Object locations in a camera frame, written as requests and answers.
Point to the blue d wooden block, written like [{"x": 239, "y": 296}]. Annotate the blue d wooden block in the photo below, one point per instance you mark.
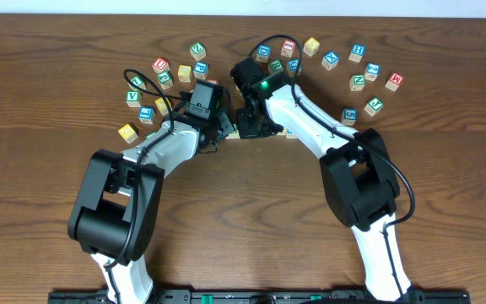
[
  {"x": 263, "y": 53},
  {"x": 294, "y": 68}
]

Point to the red U wooden block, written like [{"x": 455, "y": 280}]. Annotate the red U wooden block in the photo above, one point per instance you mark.
[{"x": 160, "y": 65}]

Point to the green block near top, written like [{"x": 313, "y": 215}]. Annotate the green block near top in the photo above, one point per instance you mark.
[{"x": 198, "y": 51}]

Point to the yellow block upper left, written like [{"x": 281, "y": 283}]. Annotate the yellow block upper left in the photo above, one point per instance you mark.
[{"x": 185, "y": 73}]

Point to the yellow O wooden block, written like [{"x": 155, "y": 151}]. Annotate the yellow O wooden block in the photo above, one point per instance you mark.
[{"x": 283, "y": 133}]

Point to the blue X wooden block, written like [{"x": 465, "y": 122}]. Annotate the blue X wooden block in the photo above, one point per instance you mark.
[{"x": 330, "y": 61}]

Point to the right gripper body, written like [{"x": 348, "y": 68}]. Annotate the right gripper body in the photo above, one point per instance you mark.
[{"x": 251, "y": 125}]

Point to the green J wooden block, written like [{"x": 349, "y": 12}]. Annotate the green J wooden block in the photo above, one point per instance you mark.
[{"x": 373, "y": 106}]

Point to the green V wooden block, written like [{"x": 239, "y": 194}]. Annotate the green V wooden block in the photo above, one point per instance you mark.
[{"x": 134, "y": 99}]

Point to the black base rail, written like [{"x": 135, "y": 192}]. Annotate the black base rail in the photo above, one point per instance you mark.
[{"x": 352, "y": 295}]

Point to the green G wooden block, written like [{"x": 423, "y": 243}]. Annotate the green G wooden block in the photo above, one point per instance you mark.
[{"x": 165, "y": 80}]

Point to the blue 2 wooden block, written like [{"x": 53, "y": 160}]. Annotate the blue 2 wooden block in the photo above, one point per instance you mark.
[{"x": 372, "y": 71}]

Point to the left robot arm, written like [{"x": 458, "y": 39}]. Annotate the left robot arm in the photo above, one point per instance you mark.
[{"x": 114, "y": 214}]

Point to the yellow top wooden block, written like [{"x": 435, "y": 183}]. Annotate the yellow top wooden block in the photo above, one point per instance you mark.
[{"x": 311, "y": 47}]

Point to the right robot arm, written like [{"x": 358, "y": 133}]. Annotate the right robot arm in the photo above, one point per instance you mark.
[{"x": 361, "y": 183}]

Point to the blue P wooden block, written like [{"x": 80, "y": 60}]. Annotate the blue P wooden block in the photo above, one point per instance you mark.
[{"x": 200, "y": 70}]

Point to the green N wooden block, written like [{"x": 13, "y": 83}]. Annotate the green N wooden block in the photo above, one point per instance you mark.
[{"x": 357, "y": 82}]

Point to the yellow block far left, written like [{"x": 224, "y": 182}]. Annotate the yellow block far left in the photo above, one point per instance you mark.
[{"x": 128, "y": 132}]

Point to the red A wooden block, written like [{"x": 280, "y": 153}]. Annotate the red A wooden block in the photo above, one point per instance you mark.
[{"x": 213, "y": 81}]

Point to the red I wooden block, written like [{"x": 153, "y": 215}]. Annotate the red I wooden block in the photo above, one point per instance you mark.
[{"x": 288, "y": 47}]

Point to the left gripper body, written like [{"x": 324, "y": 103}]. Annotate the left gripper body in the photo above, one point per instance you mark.
[{"x": 224, "y": 125}]

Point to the green L wooden block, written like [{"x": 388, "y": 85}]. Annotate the green L wooden block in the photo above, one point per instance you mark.
[{"x": 137, "y": 84}]

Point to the blue 5 wooden block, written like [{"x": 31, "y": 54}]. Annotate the blue 5 wooden block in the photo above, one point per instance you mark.
[{"x": 349, "y": 116}]

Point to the blue H wooden block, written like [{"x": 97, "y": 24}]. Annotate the blue H wooden block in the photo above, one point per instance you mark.
[{"x": 357, "y": 53}]

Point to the green r wooden block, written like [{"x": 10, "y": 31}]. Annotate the green r wooden block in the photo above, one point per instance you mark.
[
  {"x": 275, "y": 66},
  {"x": 235, "y": 134}
]

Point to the blue D wooden block upper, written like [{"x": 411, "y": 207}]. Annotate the blue D wooden block upper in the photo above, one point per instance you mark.
[{"x": 263, "y": 53}]

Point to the red M wooden block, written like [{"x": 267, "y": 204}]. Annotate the red M wooden block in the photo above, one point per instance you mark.
[{"x": 394, "y": 82}]

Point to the yellow block lower middle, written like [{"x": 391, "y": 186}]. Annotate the yellow block lower middle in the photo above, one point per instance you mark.
[{"x": 163, "y": 106}]

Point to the green 4 wooden block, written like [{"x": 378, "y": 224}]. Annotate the green 4 wooden block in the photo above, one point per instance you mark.
[{"x": 150, "y": 135}]

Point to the blue D wooden block lower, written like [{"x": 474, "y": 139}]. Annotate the blue D wooden block lower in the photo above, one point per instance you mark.
[{"x": 294, "y": 68}]

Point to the blue L block left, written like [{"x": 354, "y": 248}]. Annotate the blue L block left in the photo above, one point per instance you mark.
[{"x": 146, "y": 115}]

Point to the blue T wooden block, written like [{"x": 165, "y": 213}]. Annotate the blue T wooden block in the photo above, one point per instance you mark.
[{"x": 290, "y": 135}]

